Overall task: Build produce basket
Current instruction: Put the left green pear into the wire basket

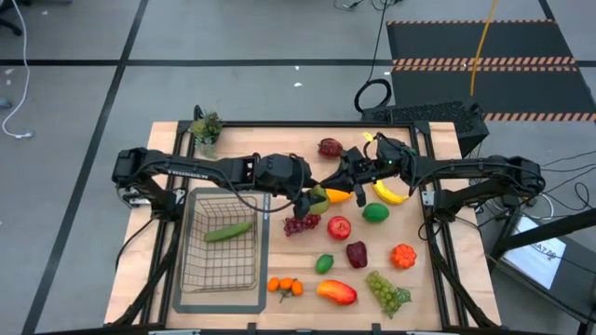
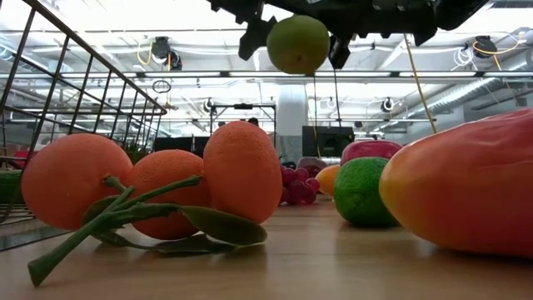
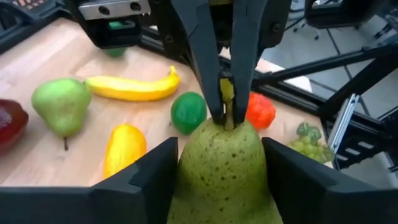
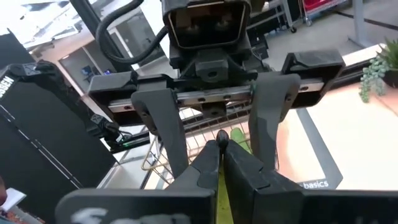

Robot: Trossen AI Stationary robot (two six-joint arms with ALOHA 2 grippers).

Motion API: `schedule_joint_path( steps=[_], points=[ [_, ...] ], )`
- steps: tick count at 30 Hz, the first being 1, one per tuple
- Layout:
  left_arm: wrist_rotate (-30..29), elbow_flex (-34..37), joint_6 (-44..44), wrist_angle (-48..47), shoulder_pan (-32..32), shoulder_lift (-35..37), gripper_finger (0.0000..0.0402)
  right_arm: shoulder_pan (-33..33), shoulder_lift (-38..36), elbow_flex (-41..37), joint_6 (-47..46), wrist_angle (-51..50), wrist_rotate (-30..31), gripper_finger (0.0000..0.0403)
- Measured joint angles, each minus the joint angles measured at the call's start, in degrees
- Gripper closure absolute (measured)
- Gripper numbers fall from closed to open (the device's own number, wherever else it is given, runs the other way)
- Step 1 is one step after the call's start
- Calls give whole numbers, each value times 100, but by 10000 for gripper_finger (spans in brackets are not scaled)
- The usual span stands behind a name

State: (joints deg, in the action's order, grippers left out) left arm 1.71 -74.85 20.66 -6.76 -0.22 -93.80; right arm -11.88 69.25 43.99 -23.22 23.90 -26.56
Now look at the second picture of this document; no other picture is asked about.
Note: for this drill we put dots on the black background monitor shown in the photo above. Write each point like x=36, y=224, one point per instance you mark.
x=329, y=141

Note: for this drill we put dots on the background black rig frame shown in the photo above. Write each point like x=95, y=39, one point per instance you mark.
x=243, y=106

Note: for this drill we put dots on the red orange mango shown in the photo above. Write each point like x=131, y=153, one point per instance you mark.
x=466, y=183

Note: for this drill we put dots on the red grape bunch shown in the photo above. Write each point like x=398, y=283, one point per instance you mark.
x=297, y=187

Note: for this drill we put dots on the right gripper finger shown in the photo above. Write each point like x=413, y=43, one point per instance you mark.
x=339, y=52
x=256, y=37

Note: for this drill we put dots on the green cucumber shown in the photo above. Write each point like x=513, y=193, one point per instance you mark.
x=8, y=187

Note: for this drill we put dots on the bright red apple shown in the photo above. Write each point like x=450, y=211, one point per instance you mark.
x=370, y=150

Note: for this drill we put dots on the orange cluster with leaves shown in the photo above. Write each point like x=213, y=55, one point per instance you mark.
x=241, y=171

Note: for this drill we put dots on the yellow mango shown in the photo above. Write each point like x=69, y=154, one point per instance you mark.
x=329, y=179

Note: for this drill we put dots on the dark red apple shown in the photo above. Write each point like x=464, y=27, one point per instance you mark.
x=312, y=163

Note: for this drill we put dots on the grey rectangular mat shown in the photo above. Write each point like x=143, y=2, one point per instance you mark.
x=25, y=237

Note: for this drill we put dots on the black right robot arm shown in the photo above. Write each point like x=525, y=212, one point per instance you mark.
x=462, y=12

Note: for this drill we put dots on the black partition screens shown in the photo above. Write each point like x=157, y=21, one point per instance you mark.
x=179, y=144

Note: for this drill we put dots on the light green lime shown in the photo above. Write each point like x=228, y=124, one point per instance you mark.
x=360, y=193

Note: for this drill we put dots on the small potted green plant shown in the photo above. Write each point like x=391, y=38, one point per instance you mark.
x=135, y=155

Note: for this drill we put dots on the olive green apple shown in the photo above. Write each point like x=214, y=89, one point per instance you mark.
x=297, y=43

